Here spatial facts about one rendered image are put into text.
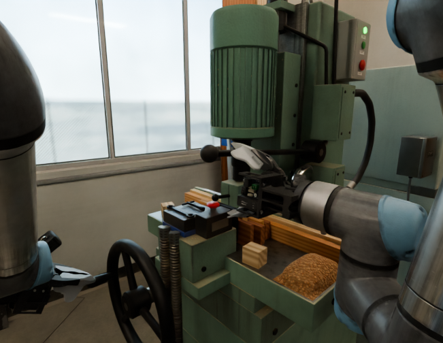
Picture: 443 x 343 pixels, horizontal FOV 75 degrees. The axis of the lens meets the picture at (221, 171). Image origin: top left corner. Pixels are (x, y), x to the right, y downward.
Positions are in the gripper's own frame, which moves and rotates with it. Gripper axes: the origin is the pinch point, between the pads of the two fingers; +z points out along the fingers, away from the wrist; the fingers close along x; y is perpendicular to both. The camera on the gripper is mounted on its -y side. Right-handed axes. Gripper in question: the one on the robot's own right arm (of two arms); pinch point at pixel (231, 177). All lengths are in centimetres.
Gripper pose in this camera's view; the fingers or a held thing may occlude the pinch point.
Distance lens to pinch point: 62.3
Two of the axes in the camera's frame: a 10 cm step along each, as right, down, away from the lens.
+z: -6.8, -1.7, 7.1
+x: -0.5, 9.8, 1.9
